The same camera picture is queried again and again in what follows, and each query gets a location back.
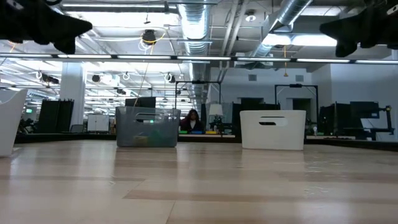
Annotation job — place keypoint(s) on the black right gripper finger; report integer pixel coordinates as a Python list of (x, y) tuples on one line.
[(342, 24), (345, 35)]

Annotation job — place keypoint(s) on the grey translucent plastic bin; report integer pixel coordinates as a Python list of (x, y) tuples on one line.
[(168, 124)]

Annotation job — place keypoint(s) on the dark equipment workstation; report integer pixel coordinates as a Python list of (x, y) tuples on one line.
[(363, 110)]

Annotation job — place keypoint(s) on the large white plastic bin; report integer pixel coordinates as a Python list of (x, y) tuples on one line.
[(9, 124)]

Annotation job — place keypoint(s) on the green curved stapler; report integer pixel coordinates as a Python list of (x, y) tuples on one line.
[(157, 137)]

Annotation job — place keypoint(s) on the yellow stapler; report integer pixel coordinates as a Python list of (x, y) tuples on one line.
[(140, 140)]

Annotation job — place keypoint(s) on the white shade desk lamp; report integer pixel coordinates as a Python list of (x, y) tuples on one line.
[(215, 109)]

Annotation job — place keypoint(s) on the black ceiling device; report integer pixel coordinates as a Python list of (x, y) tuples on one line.
[(149, 35)]

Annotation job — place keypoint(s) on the person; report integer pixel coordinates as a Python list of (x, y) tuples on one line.
[(192, 123)]

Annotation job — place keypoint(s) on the wooden table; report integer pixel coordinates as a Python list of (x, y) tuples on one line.
[(220, 136)]

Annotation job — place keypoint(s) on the black partition panel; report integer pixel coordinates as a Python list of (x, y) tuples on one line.
[(56, 116), (236, 121)]

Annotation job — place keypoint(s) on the small white plastic bin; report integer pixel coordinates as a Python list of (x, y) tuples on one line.
[(289, 133)]

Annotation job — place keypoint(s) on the long ceiling light strip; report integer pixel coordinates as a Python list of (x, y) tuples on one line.
[(217, 58)]

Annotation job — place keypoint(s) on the silver ventilation duct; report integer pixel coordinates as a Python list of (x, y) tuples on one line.
[(292, 9), (196, 25)]

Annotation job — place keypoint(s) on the white cabinet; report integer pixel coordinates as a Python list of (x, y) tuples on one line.
[(98, 124)]

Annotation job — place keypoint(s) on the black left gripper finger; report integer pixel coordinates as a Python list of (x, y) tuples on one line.
[(71, 22), (68, 32)]

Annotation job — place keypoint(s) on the yellow hanging pendant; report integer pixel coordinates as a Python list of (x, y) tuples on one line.
[(285, 74)]

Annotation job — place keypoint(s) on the black monitor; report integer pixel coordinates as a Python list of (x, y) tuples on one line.
[(143, 102)]

